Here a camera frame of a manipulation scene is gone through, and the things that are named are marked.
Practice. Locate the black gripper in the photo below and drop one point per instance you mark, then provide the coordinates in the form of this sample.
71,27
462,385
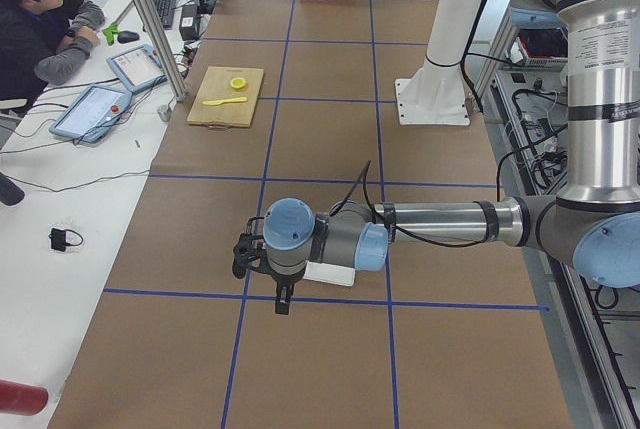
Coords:
283,281

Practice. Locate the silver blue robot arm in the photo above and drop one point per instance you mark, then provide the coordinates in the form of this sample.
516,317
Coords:
591,224

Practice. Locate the white rectangular tray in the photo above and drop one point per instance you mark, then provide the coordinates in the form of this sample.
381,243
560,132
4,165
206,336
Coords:
330,274

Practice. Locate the yellow plastic knife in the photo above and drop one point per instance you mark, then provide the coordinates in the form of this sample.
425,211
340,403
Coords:
218,102

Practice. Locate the yellow lemon slice toy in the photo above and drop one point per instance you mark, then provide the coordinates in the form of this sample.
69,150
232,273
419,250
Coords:
238,83

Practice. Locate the bamboo cutting board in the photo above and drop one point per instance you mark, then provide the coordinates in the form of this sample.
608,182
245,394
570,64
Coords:
215,85

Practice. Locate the blue teach pendant tablet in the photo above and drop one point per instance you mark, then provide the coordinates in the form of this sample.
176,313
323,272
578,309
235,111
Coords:
138,68

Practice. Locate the red cylinder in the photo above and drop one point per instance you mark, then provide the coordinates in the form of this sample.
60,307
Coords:
22,399

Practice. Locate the black computer mouse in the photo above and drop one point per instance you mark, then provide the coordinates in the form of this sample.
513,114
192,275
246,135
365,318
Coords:
124,37

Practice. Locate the black keyboard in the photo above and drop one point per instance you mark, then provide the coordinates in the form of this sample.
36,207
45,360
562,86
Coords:
165,10

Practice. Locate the seated person dark jacket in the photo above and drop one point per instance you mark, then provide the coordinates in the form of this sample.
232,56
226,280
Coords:
44,42

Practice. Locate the aluminium frame post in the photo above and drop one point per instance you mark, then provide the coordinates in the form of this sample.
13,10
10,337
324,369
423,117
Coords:
154,29

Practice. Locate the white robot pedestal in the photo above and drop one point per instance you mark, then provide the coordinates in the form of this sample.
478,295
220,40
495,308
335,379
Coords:
435,94

